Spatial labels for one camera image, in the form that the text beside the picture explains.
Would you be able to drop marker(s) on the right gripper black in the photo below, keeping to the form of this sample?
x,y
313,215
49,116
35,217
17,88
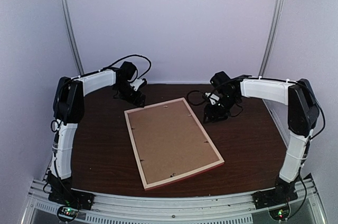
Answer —
x,y
213,114

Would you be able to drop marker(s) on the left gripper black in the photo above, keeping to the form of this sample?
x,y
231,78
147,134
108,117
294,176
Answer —
x,y
133,100

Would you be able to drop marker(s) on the brown backing board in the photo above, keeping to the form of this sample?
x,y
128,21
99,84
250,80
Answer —
x,y
171,139

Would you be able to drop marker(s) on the pink wooden picture frame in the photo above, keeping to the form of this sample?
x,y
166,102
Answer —
x,y
132,142

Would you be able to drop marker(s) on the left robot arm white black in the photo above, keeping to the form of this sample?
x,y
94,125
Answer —
x,y
69,108

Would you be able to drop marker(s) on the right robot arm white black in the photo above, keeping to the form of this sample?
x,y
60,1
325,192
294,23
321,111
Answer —
x,y
298,96

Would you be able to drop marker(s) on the right circuit board with leds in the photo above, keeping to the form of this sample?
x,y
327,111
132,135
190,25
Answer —
x,y
279,214

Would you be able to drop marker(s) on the circuit board with leds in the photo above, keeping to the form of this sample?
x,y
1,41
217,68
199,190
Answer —
x,y
279,214
66,213

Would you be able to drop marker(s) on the left circuit board with leds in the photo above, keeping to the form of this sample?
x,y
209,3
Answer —
x,y
66,213

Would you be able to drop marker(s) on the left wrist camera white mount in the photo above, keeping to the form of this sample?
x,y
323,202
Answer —
x,y
138,84

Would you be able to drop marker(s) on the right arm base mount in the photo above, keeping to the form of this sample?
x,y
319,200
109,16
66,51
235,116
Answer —
x,y
283,192

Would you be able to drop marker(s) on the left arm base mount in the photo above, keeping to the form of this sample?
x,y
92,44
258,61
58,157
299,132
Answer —
x,y
62,193

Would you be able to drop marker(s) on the left aluminium corner post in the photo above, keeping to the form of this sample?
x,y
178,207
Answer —
x,y
71,36

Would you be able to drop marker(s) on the aluminium corner post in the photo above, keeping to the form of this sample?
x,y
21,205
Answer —
x,y
71,36
278,7

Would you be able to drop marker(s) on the right aluminium corner post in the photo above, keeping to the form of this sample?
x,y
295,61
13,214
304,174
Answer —
x,y
278,7

